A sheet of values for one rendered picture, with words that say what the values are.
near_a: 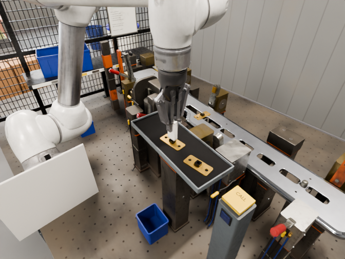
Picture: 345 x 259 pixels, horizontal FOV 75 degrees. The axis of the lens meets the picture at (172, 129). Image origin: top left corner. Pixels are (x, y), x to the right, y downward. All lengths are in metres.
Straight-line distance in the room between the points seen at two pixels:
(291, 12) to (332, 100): 0.99
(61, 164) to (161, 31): 0.69
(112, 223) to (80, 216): 0.15
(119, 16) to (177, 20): 1.38
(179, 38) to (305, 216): 0.59
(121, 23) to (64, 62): 0.88
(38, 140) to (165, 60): 0.76
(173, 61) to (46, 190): 0.76
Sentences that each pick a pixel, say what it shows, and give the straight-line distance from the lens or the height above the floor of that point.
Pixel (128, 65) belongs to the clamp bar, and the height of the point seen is 1.15.
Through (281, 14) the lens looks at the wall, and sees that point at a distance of 2.85.
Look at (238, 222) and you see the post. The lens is 0.61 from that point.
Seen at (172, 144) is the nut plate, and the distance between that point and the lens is 0.72.
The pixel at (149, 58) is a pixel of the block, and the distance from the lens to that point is 1.69.
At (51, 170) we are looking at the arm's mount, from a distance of 1.02.
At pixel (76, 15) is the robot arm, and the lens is 1.01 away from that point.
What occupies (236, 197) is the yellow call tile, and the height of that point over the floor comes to 1.16.
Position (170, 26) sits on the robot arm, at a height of 1.52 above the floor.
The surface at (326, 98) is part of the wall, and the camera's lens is 2.87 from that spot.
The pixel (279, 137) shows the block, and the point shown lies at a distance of 1.06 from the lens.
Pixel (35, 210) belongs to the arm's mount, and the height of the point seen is 0.82.
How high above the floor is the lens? 1.64
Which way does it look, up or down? 38 degrees down
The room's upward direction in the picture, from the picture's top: straight up
